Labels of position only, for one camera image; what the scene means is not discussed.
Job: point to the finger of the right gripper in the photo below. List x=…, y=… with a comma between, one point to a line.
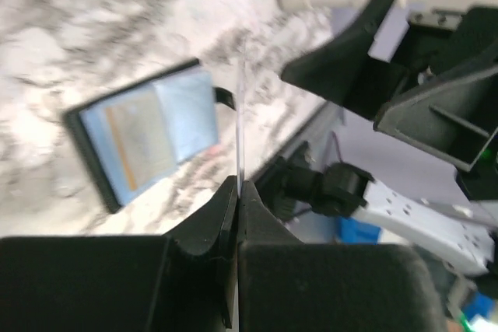
x=341, y=70
x=453, y=120

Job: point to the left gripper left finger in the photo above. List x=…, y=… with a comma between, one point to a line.
x=182, y=280

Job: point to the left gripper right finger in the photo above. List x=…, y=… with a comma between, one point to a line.
x=287, y=285

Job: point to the white card black stripe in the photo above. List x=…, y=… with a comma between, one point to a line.
x=239, y=101

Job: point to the black leather card holder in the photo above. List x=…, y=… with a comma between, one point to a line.
x=132, y=137

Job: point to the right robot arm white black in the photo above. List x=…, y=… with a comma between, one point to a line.
x=446, y=47

